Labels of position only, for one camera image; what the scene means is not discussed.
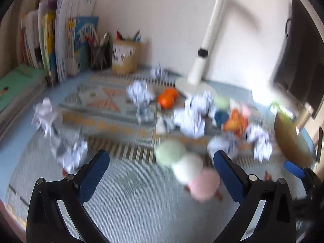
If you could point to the bunch of pencils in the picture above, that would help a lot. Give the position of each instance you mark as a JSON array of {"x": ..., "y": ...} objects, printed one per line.
[{"x": 97, "y": 38}]

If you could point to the white paper ball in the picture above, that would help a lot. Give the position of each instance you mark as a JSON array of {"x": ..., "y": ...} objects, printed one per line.
[
  {"x": 164, "y": 123},
  {"x": 260, "y": 141},
  {"x": 144, "y": 113},
  {"x": 222, "y": 145},
  {"x": 139, "y": 93},
  {"x": 200, "y": 102},
  {"x": 189, "y": 123},
  {"x": 72, "y": 154},
  {"x": 45, "y": 116},
  {"x": 158, "y": 72}
]

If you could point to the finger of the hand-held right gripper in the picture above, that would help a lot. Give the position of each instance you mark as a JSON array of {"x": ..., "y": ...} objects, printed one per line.
[{"x": 295, "y": 169}]

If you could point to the pale pink plush ball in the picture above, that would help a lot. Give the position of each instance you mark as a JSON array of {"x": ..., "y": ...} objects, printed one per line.
[{"x": 245, "y": 110}]

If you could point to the row of upright books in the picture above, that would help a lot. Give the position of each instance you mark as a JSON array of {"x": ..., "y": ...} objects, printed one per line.
[{"x": 63, "y": 38}]

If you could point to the green white pink dango plush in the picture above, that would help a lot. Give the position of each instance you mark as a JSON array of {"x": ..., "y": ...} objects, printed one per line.
[{"x": 187, "y": 169}]

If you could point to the pale green plush ball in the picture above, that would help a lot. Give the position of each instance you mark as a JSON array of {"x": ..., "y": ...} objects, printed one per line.
[{"x": 221, "y": 103}]

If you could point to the blue plush ball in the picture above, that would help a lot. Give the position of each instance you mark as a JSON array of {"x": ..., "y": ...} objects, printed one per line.
[{"x": 221, "y": 117}]

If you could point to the black monitor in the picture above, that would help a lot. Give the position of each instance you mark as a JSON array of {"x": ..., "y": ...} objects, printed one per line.
[{"x": 301, "y": 63}]

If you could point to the white desk lamp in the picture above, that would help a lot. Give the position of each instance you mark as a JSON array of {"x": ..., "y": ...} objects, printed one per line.
[{"x": 210, "y": 38}]

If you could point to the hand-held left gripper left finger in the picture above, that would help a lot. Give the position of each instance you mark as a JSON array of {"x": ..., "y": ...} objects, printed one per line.
[{"x": 93, "y": 174}]

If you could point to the black mesh pen holder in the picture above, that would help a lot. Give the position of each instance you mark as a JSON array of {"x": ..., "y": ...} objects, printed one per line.
[{"x": 100, "y": 58}]

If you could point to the brown waste bin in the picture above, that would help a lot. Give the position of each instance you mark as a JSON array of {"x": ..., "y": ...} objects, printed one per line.
[{"x": 291, "y": 141}]

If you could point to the beige pen holder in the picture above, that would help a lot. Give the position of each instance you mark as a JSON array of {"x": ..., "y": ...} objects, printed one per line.
[{"x": 125, "y": 57}]

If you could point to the patterned woven mat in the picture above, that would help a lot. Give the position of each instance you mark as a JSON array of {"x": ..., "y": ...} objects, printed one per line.
[{"x": 141, "y": 207}]

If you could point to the bunch of pens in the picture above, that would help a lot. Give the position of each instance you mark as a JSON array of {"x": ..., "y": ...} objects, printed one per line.
[{"x": 129, "y": 36}]

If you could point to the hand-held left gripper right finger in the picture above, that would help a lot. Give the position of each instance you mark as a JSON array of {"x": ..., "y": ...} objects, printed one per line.
[{"x": 227, "y": 177}]

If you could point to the pile of discarded paper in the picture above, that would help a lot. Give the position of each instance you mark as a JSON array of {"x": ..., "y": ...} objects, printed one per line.
[{"x": 281, "y": 110}]

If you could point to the green cover book stack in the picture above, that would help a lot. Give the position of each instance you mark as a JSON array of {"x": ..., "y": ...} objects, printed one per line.
[{"x": 17, "y": 86}]

